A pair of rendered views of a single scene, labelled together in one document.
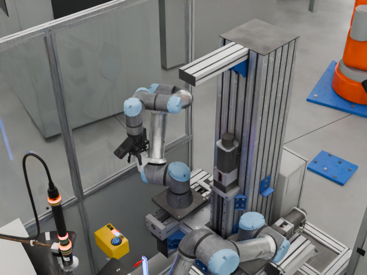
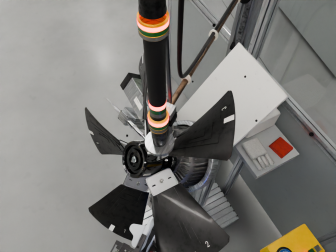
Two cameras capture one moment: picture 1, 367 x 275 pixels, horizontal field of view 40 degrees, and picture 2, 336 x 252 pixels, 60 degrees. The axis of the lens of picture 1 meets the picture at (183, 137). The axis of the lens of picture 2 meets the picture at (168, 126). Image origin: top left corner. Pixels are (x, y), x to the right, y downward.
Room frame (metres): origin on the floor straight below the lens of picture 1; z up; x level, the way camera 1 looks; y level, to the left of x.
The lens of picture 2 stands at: (1.30, 0.13, 2.07)
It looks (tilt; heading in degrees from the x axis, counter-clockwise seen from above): 59 degrees down; 104
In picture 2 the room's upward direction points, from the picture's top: straight up
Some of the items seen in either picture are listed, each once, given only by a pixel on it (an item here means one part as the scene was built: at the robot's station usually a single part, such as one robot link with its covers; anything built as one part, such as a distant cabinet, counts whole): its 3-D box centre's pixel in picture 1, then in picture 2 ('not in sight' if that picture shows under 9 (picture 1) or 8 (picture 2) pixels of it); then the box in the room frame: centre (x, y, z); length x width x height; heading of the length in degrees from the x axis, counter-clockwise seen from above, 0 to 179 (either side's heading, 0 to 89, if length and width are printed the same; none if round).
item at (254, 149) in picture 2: not in sight; (258, 153); (1.56, 0.79, 0.87); 0.15 x 0.09 x 0.02; 129
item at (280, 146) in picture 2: not in sight; (281, 146); (1.66, 0.85, 0.87); 0.08 x 0.08 x 0.02; 52
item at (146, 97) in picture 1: (143, 100); not in sight; (1.83, 0.17, 1.78); 0.11 x 0.11 x 0.08; 76
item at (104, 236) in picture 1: (111, 243); (290, 251); (1.66, 0.37, 1.02); 0.16 x 0.10 x 0.11; 42
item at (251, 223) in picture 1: (252, 228); not in sight; (1.59, -0.32, 1.20); 0.13 x 0.12 x 0.14; 40
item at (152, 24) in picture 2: (54, 199); (153, 24); (1.20, 0.44, 1.80); 0.04 x 0.04 x 0.03
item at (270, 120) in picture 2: not in sight; (253, 113); (1.51, 0.97, 0.91); 0.17 x 0.16 x 0.11; 42
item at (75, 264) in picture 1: (65, 255); (161, 130); (1.20, 0.45, 1.50); 0.09 x 0.07 x 0.10; 77
